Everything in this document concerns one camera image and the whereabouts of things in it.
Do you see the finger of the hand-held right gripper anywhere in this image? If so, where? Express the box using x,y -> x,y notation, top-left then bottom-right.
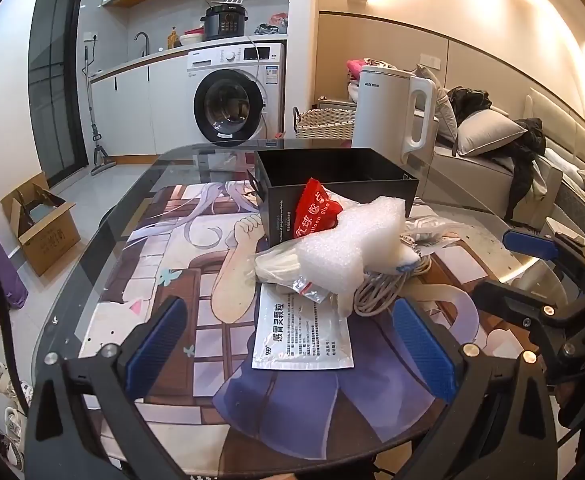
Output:
503,229 -> 585,292
472,279 -> 585,342

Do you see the flat mop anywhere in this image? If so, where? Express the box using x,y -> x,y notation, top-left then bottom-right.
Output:
83,46 -> 118,176

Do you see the dark glass door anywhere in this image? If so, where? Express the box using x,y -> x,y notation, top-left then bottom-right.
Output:
27,0 -> 89,177

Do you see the grey pillow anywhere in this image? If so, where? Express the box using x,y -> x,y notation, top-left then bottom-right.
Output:
452,109 -> 527,157

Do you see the printed desk mat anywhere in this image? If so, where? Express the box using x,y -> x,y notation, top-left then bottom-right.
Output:
80,182 -> 528,478

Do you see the white medicine sachet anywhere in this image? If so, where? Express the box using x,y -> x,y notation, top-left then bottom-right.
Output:
251,284 -> 354,372

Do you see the small clear zip bag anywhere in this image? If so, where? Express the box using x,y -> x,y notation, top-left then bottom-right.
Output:
287,275 -> 333,304

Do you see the grey sofa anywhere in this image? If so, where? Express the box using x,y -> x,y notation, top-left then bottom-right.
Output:
419,87 -> 585,243

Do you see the red snack packet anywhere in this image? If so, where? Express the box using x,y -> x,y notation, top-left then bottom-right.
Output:
293,177 -> 344,243

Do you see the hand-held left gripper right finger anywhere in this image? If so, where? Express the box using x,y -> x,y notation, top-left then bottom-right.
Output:
391,297 -> 559,480

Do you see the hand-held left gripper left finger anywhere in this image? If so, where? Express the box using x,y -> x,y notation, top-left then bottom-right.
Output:
22,296 -> 193,480

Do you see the brown cardboard box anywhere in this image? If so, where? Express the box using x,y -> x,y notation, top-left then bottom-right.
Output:
0,171 -> 82,277

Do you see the wicker basket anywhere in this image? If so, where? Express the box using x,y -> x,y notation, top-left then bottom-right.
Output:
293,106 -> 357,140

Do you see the bagged white rope coil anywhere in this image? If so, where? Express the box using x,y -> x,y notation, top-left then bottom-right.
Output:
255,245 -> 303,283

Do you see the black garment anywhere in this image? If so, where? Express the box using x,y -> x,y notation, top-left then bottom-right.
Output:
447,86 -> 493,126

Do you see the pile of clothes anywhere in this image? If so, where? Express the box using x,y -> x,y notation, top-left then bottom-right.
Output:
254,12 -> 289,36

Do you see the white washing machine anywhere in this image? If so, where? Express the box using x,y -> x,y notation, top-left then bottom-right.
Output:
187,42 -> 286,148

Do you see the black rice cooker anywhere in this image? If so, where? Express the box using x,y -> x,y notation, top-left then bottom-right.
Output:
201,4 -> 249,41

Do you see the black jacket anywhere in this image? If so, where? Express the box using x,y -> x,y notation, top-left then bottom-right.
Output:
505,117 -> 546,222

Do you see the grey cushion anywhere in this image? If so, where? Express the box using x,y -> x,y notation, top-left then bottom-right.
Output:
415,64 -> 458,146

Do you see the black cardboard box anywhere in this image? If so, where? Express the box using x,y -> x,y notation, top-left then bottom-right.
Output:
254,148 -> 419,252

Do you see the white coiled cable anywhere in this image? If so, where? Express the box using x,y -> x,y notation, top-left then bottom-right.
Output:
353,252 -> 433,317

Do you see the white base cabinet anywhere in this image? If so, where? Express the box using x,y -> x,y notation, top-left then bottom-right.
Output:
91,52 -> 196,158

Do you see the white electric kettle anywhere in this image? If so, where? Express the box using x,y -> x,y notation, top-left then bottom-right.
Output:
351,65 -> 435,165

